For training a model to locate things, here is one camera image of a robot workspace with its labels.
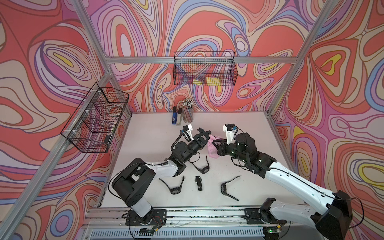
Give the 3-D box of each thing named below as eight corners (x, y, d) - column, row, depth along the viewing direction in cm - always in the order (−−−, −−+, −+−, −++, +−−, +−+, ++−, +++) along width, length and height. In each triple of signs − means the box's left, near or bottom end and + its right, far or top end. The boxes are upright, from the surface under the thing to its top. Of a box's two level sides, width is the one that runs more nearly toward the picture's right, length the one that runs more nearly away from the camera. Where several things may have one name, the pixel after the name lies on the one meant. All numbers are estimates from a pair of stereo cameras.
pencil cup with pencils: (185, 124, 115) (183, 106, 101) (182, 117, 120) (180, 99, 105) (194, 122, 117) (194, 103, 102) (191, 115, 121) (191, 97, 107)
